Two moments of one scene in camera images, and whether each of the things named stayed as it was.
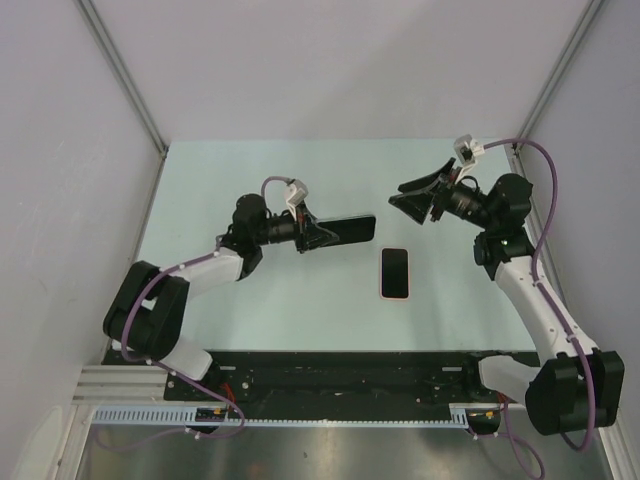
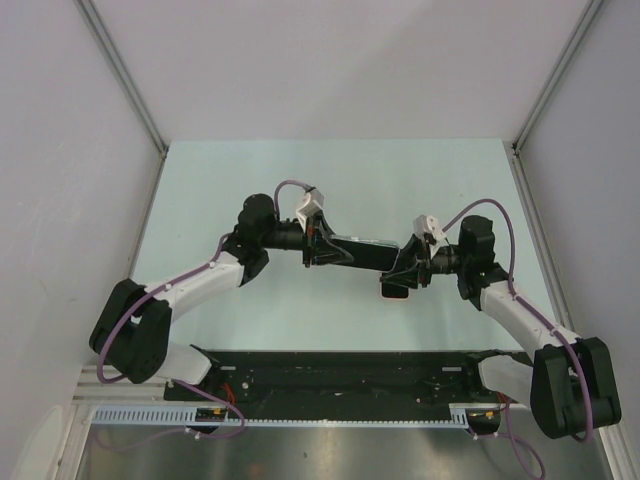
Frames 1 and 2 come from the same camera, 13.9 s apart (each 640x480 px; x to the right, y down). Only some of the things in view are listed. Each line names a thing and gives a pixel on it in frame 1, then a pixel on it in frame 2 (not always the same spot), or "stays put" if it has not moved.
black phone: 352,229 -> 368,254
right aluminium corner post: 513,153 stays put
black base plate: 342,380 stays put
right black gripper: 419,203 -> 414,265
